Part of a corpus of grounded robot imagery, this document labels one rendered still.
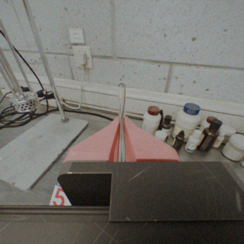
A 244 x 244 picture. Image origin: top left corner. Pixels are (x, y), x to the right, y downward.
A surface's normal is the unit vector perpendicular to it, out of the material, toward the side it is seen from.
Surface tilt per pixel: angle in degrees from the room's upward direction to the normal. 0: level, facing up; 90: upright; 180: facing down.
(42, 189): 0
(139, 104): 90
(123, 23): 90
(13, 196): 0
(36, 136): 0
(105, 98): 90
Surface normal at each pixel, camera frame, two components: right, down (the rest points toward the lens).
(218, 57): -0.33, 0.58
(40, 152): 0.00, -0.79
